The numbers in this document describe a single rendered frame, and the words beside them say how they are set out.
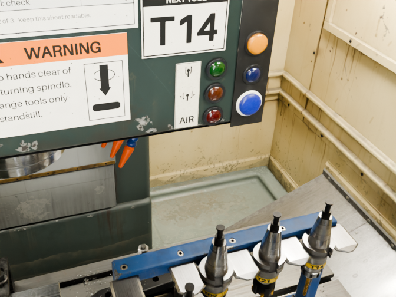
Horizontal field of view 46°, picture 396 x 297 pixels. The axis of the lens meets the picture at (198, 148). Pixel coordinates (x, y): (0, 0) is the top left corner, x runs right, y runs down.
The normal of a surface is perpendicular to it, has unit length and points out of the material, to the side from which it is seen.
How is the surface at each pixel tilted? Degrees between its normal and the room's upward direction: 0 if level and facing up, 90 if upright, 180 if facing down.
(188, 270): 0
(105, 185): 90
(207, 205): 0
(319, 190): 24
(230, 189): 0
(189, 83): 90
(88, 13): 90
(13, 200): 90
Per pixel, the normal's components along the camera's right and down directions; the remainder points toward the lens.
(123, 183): 0.35, 0.54
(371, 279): -0.34, -0.69
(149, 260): 0.04, -0.82
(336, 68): -0.92, 0.18
